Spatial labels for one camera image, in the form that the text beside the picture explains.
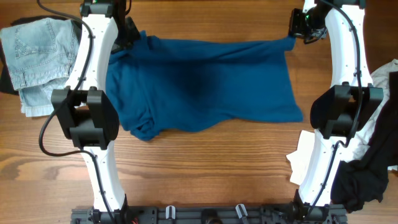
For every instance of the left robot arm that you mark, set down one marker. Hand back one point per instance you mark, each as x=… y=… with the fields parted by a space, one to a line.
x=85 y=113

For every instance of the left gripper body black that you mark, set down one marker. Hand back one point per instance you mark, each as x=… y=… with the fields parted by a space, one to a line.
x=129 y=35

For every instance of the folded light blue jeans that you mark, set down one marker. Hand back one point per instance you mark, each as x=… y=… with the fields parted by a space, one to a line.
x=40 y=56

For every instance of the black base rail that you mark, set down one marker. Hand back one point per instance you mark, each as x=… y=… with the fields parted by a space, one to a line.
x=266 y=214

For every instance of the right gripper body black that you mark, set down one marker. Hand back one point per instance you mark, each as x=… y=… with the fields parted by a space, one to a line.
x=306 y=25

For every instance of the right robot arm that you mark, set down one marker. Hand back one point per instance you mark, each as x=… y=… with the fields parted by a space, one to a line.
x=342 y=110

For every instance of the white t-shirt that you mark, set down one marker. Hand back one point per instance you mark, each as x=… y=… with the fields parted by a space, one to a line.
x=300 y=159

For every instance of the blue polo shirt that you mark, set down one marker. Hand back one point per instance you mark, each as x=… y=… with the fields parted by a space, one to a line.
x=192 y=85

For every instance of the black garment at right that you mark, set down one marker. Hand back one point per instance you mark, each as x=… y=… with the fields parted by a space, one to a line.
x=360 y=181

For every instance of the folded black garment under jeans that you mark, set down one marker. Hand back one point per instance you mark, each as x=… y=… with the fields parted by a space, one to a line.
x=6 y=84

